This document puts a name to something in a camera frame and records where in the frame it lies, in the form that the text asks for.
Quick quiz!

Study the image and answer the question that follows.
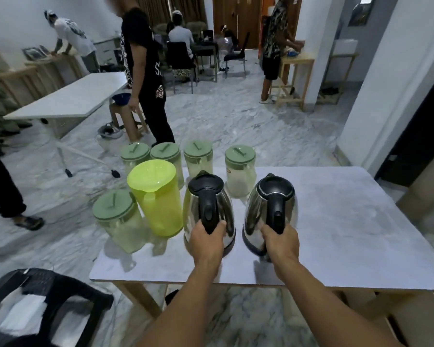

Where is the person's left hand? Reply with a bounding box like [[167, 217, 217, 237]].
[[188, 219, 228, 268]]

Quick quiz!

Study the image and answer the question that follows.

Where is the person's right hand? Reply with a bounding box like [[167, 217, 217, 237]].
[[260, 223, 301, 275]]

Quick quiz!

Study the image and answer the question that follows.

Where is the steel kettle with black handle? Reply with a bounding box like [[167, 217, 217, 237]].
[[242, 173, 299, 263], [182, 170, 237, 258]]

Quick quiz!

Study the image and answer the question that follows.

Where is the yellow-green plastic pitcher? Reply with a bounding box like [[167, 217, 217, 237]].
[[126, 159, 185, 238]]

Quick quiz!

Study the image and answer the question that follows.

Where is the green lidded clear pitcher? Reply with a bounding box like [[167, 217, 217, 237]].
[[92, 189, 148, 254], [149, 141, 185, 190], [183, 139, 215, 179], [224, 144, 258, 199], [120, 142, 152, 174]]

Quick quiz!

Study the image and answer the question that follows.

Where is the person's right forearm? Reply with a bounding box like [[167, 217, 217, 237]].
[[274, 262, 404, 347]]

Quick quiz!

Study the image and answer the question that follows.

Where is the person's left forearm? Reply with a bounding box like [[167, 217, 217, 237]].
[[137, 263, 221, 347]]

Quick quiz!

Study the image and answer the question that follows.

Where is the black plastic chair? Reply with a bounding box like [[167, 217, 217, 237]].
[[0, 267, 115, 347]]

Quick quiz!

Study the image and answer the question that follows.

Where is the brown plastic stool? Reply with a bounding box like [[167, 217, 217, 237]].
[[109, 94, 149, 144]]

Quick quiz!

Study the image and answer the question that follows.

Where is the grey round appliance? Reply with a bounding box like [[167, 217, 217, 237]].
[[96, 121, 125, 140]]

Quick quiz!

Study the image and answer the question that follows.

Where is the blue bowl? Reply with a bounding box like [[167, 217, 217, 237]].
[[111, 92, 132, 107]]

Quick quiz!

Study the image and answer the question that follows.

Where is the light wooden side table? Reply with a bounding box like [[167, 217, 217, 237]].
[[269, 53, 316, 110], [317, 52, 361, 106]]

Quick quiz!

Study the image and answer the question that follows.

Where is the black office chair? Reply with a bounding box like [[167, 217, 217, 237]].
[[165, 41, 199, 95], [222, 31, 251, 79]]

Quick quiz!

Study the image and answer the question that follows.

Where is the dark desk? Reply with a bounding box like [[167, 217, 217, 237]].
[[192, 41, 219, 83]]

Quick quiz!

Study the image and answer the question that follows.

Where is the white folding table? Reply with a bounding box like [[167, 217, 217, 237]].
[[2, 71, 129, 179]]

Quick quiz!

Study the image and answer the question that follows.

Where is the white box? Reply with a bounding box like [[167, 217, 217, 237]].
[[332, 38, 359, 57]]

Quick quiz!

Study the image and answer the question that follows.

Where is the white drawer unit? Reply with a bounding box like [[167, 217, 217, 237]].
[[93, 36, 123, 66]]

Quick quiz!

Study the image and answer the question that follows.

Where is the brown wooden door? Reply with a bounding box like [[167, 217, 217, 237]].
[[212, 0, 267, 50]]

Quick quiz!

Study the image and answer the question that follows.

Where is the light wooden long table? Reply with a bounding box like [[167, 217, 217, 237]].
[[0, 65, 46, 107], [23, 53, 89, 92]]

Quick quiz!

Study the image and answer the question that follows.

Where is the framed picture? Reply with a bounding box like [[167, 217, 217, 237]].
[[21, 45, 52, 62]]

